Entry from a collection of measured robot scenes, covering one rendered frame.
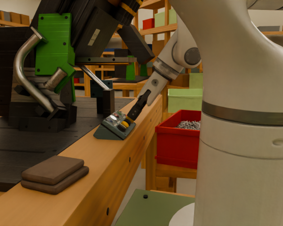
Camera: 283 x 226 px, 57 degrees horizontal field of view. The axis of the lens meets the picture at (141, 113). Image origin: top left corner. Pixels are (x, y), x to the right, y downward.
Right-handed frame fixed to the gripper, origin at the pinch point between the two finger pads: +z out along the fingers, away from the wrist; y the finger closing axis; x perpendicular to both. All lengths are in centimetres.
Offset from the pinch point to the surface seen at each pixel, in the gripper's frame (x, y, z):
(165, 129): -10.8, -4.2, -2.7
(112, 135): 0.8, -12.7, 5.4
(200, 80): -33, 279, -12
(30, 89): 31.0, -4.7, 12.6
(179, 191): -66, 132, 70
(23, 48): 41.4, -1.3, 4.3
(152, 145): -17, 79, 33
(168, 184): -21.6, -5.9, 10.3
